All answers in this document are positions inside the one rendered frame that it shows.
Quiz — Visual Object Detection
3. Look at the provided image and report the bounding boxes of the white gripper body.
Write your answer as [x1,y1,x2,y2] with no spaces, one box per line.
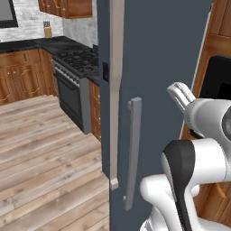
[167,81,197,112]

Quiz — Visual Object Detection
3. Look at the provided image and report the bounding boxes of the dark blue-grey fridge door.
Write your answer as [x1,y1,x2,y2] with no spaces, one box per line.
[108,0,214,231]

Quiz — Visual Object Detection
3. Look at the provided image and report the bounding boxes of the dark blue-grey fridge body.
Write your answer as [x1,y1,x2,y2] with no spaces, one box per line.
[96,0,112,179]

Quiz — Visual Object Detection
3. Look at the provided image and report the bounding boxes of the tall wooden oven cabinet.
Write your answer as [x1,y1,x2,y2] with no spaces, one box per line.
[180,0,231,228]

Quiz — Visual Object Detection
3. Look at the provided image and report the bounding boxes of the wooden cupboard beside stove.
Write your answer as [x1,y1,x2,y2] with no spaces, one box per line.
[88,79,103,143]

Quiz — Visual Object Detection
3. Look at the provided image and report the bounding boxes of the black and steel stove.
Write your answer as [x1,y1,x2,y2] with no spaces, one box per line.
[51,44,100,135]

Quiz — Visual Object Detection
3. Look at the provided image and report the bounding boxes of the wooden knife block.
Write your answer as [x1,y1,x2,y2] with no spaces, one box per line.
[42,20,54,39]

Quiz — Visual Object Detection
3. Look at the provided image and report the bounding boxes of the wooden base cupboards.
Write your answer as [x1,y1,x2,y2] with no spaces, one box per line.
[0,48,59,106]

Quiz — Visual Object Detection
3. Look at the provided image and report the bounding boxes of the dark framed window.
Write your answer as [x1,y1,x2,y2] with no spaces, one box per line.
[0,0,19,29]

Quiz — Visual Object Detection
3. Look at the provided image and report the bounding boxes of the black wall oven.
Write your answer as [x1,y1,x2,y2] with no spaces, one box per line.
[199,54,231,102]

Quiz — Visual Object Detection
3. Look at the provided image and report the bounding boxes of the grey fridge door handle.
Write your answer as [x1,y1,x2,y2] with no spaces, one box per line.
[122,97,143,212]

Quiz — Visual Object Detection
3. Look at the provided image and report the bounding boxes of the wooden wall cupboards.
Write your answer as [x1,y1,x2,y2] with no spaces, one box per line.
[37,0,94,20]

